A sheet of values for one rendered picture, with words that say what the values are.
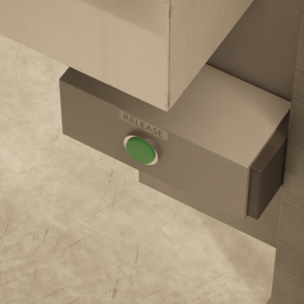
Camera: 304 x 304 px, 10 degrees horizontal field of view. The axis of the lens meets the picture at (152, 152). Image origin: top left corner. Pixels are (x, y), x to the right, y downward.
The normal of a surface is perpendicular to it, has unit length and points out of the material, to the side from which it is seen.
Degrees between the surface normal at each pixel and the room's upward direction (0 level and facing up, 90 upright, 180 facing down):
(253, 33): 90
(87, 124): 90
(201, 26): 90
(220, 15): 90
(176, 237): 0
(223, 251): 0
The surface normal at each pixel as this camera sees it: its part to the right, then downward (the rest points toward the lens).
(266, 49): -0.51, 0.68
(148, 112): 0.00, -0.62
